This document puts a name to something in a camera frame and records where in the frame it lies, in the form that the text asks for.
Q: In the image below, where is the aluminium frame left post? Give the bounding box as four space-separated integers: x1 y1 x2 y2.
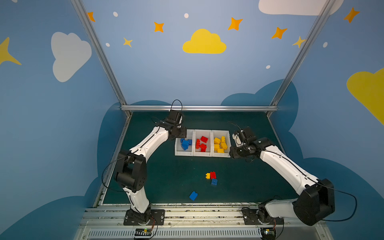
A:
71 0 127 106

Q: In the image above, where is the right white plastic bin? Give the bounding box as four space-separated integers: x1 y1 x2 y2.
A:
212 130 231 158

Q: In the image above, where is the long red lego brick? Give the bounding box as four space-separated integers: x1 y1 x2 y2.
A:
196 139 201 149

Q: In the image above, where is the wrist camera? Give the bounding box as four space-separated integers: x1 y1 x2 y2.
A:
166 110 183 125
232 127 257 147

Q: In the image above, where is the aluminium frame back bar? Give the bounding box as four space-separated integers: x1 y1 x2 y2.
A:
121 105 278 112

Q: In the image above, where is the blue lego brick top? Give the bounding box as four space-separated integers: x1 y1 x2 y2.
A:
181 140 190 151

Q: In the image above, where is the middle white plastic bin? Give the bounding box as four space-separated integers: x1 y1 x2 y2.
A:
192 130 214 157

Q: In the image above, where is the aluminium frame right post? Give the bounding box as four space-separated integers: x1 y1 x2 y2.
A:
266 0 336 118

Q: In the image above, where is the aluminium frame post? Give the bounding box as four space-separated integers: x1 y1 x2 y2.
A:
71 0 127 106
266 0 336 118

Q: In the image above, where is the red lego brick low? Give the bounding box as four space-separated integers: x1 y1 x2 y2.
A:
200 144 207 152

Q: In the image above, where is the right circuit board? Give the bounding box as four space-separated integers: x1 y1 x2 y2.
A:
261 228 276 240

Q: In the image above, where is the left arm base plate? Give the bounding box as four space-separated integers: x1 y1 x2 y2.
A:
123 209 165 226

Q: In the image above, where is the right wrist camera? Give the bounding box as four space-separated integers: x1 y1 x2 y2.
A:
232 127 257 147

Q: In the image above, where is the left white plastic bin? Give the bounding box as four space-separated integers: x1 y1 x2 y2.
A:
175 129 195 157

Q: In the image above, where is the aluminium mounting rail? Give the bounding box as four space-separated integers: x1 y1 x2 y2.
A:
74 203 333 240

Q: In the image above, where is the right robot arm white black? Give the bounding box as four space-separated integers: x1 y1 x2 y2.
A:
230 138 335 226

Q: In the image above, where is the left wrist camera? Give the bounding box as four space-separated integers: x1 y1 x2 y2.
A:
166 110 183 125

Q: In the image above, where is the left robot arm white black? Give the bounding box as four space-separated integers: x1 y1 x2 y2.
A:
114 121 187 225

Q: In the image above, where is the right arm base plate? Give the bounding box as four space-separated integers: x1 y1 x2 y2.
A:
241 207 284 225

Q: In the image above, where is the small blue lego brick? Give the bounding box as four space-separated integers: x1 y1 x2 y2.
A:
211 179 218 186

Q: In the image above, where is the left circuit board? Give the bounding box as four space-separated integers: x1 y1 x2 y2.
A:
134 228 153 240

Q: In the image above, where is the circuit board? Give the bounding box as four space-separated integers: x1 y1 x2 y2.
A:
261 228 276 240
134 228 153 240

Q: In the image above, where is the white plastic bin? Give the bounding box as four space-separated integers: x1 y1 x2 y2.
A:
192 130 214 157
175 129 195 157
212 130 231 158

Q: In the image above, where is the blue lego brick bottom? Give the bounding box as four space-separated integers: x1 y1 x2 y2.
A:
189 191 198 201

